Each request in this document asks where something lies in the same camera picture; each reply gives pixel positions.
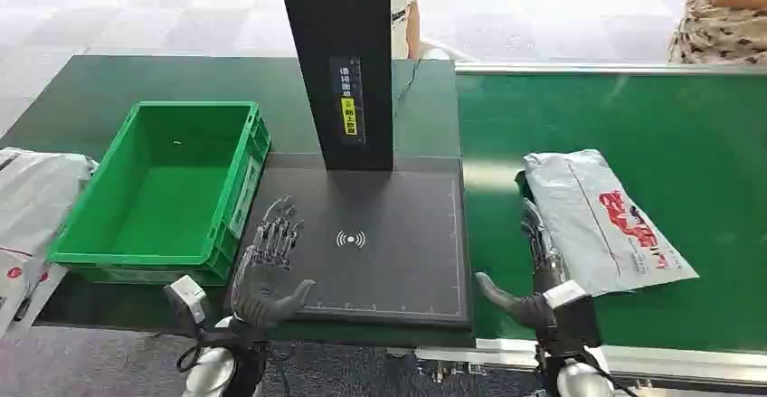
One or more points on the grey parcel bag red print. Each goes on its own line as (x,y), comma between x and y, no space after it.
(599,220)

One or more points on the silver conveyor frame rail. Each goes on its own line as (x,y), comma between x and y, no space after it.
(635,361)

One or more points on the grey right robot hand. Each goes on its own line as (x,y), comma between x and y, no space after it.
(542,262)

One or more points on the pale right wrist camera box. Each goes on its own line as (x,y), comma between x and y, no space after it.
(564,293)

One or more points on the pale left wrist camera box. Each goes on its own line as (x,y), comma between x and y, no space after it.
(189,295)

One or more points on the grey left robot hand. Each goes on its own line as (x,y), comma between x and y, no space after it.
(263,298)

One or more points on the person in white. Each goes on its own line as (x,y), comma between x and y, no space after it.
(406,5)

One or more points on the green plastic crate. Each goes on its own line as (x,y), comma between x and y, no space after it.
(168,190)

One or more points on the white parcel bag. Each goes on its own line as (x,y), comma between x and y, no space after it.
(30,214)

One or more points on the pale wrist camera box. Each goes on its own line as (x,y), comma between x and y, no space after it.
(564,293)
(189,295)

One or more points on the black scanner base plate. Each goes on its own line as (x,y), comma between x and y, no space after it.
(389,244)

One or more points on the person in patterned clothing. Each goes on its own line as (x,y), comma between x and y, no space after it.
(722,17)

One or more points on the black scanner column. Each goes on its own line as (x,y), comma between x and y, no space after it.
(344,53)

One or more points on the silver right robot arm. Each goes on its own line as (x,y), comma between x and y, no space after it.
(578,370)

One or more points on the green conveyor belt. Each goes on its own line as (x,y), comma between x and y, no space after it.
(659,160)

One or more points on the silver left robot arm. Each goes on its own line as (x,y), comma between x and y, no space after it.
(222,364)

